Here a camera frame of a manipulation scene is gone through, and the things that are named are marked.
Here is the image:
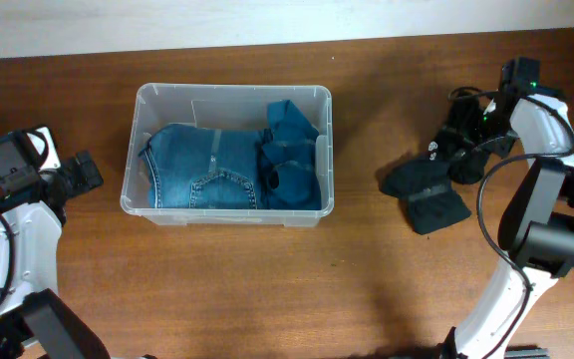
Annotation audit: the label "clear plastic storage bin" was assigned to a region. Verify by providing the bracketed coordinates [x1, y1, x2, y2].
[120, 83, 335, 227]

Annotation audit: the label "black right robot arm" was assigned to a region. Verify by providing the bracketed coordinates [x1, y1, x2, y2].
[436, 57, 574, 358]

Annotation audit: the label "dark blue jeans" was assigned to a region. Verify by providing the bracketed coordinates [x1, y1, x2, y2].
[139, 124, 267, 209]

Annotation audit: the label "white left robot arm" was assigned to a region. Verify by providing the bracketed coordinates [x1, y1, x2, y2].
[0, 126, 110, 359]

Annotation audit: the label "black garment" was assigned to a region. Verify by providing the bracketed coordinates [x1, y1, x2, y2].
[380, 157, 471, 234]
[428, 99, 490, 184]

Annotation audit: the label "blue shirt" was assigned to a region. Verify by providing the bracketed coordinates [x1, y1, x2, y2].
[258, 100, 322, 210]

